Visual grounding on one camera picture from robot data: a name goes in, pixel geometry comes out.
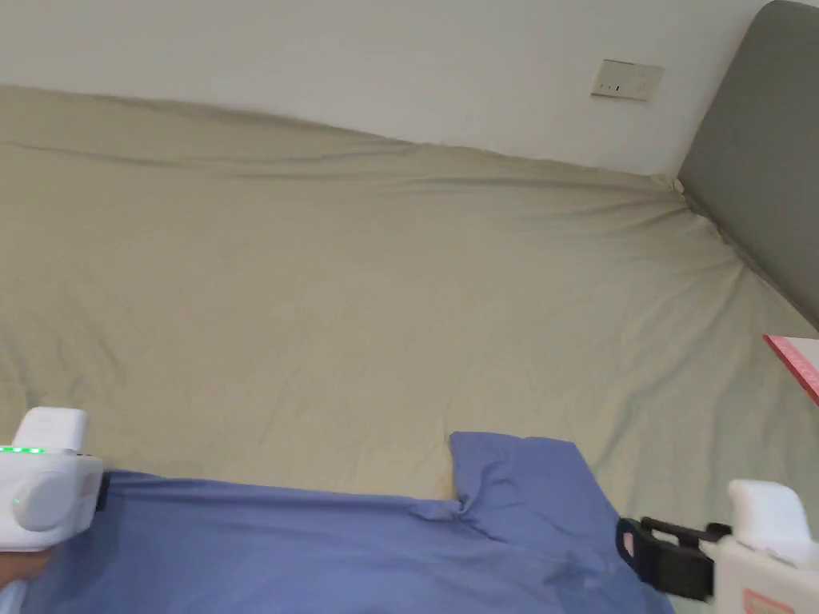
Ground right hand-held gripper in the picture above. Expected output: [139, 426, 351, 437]
[614, 479, 819, 614]

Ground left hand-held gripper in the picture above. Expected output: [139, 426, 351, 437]
[0, 406, 111, 553]

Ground blue shirt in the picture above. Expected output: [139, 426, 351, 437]
[0, 431, 681, 614]

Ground person's left hand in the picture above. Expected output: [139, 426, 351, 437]
[0, 548, 51, 588]

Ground white card with pink edge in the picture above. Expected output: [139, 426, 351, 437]
[761, 333, 819, 406]

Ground bed with beige sheet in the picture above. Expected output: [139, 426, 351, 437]
[0, 84, 819, 614]

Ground grey padded headboard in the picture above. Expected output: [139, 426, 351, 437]
[677, 0, 819, 335]

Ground beige wall socket panel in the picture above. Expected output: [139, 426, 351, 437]
[589, 58, 665, 103]

